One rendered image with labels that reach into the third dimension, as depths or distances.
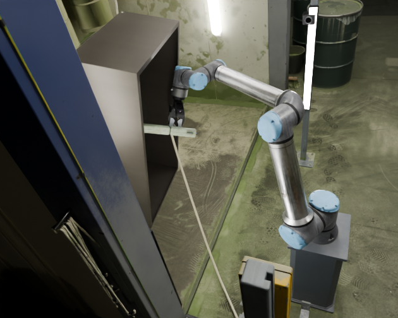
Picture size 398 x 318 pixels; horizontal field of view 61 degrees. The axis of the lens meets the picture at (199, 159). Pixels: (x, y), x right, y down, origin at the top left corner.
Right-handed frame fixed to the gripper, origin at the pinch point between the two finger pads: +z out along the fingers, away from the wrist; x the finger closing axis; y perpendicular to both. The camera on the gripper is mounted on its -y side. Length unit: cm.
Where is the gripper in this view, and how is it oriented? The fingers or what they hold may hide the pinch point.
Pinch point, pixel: (174, 131)
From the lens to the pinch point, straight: 197.1
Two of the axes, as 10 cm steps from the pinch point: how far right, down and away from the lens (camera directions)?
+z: -1.7, 9.3, 3.2
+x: -9.5, -0.7, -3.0
